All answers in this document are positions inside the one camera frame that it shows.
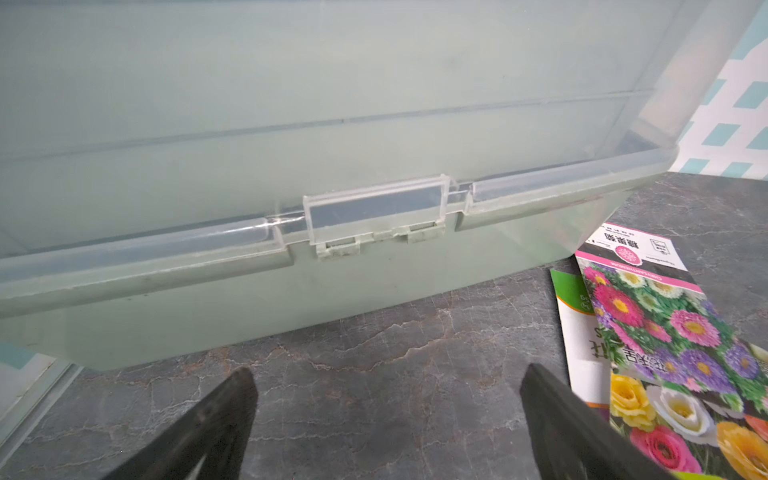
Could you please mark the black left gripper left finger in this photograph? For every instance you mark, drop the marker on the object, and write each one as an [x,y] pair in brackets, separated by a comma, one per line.
[209,440]

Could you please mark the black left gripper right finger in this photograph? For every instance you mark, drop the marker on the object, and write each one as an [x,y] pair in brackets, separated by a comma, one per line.
[570,440]

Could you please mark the pink aster flower seed packet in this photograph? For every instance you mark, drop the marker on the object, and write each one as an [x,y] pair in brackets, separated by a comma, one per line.
[684,388]

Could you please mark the translucent green plastic storage box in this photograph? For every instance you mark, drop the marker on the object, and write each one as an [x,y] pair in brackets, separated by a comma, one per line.
[178,176]

